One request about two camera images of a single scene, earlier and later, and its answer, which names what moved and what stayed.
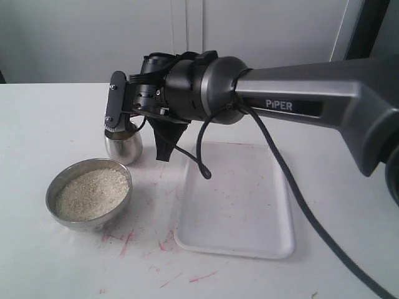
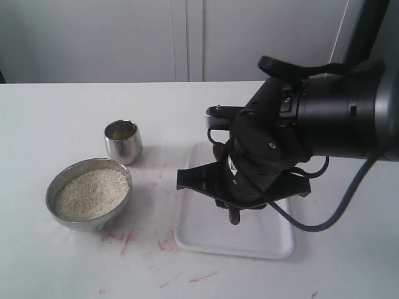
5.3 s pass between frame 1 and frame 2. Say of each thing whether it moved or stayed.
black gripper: moved
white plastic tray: stayed
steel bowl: stayed
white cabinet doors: stayed
